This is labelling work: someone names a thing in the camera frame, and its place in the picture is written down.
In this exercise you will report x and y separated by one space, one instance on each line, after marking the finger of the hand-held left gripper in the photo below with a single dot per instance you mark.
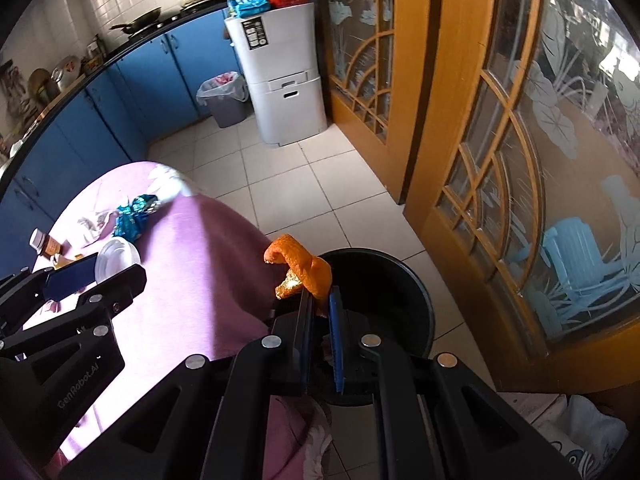
122 282
70 276

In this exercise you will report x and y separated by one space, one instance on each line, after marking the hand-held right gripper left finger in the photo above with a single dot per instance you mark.
304 345

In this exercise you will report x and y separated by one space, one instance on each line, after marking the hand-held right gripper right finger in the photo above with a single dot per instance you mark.
336 345

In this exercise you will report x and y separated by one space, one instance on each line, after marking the white-capped bottle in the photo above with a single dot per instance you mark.
38 239

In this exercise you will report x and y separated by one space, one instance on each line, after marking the black trash bin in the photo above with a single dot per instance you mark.
390 300

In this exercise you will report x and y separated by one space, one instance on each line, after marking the orange peel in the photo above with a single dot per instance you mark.
305 266

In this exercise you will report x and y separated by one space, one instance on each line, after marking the grey trash bin with bag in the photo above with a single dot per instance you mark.
227 105

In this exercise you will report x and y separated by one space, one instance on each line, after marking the white plastic lid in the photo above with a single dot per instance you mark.
117 257

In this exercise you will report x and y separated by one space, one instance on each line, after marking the crumpled white tissue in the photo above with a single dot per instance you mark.
92 227

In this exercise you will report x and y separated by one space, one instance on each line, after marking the blue foil wrapper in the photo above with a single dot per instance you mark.
129 221

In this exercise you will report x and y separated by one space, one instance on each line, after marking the rice cooker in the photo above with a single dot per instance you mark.
65 72

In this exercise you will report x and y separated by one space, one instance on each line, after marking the blue kitchen cabinets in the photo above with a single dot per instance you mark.
145 75

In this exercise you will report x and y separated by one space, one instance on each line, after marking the black kitchen countertop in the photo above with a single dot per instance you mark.
125 45

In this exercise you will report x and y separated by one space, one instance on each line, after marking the white printed bag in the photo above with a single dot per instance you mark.
585 425

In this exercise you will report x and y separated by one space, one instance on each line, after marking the wooden etched glass door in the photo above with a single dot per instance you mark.
415 60
460 110

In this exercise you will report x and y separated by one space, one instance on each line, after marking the black wok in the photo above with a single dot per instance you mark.
142 17

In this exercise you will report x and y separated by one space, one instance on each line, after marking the white storage cabinet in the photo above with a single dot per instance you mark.
285 60

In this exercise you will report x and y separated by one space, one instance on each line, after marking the blue snack packet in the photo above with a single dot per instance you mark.
247 5

